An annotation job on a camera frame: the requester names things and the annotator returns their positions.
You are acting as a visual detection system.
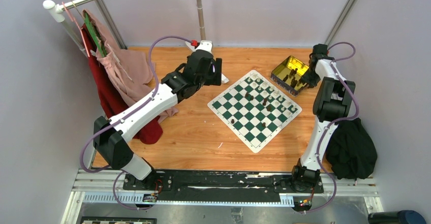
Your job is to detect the green white chess mat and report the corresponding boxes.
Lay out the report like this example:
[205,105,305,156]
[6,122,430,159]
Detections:
[207,70,302,153]

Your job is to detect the pink cloth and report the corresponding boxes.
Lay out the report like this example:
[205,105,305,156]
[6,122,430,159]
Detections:
[83,10,179,122]

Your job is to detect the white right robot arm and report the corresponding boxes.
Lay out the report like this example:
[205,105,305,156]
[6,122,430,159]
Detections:
[290,44,355,192]

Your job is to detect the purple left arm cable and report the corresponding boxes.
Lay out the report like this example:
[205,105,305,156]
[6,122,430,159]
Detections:
[79,36,196,211]

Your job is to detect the dark blue cylinder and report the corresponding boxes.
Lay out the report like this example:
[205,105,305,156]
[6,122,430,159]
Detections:
[367,210,427,224]

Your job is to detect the yellow tin box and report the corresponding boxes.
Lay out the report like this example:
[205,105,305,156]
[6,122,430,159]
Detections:
[270,55,309,97]

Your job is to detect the white clothes rack stand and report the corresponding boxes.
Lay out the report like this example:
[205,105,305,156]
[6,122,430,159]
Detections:
[184,0,229,84]

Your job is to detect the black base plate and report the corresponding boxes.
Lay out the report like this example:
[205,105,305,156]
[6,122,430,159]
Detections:
[122,169,324,203]

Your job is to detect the green hanger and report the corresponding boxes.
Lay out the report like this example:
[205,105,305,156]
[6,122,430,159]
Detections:
[83,11,107,57]

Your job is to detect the black cloth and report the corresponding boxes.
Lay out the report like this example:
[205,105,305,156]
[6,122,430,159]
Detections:
[325,118,378,179]

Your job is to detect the dark chess piece center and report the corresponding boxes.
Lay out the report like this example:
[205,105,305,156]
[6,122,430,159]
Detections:
[244,92,254,101]

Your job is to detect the white rack bar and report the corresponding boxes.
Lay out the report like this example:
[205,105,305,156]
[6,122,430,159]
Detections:
[43,0,149,56]

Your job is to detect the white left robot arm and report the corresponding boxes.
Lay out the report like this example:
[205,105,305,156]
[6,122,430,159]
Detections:
[93,49,223,190]

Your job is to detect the red cloth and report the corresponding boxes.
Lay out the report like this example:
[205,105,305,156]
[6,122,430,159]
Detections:
[80,24,164,145]

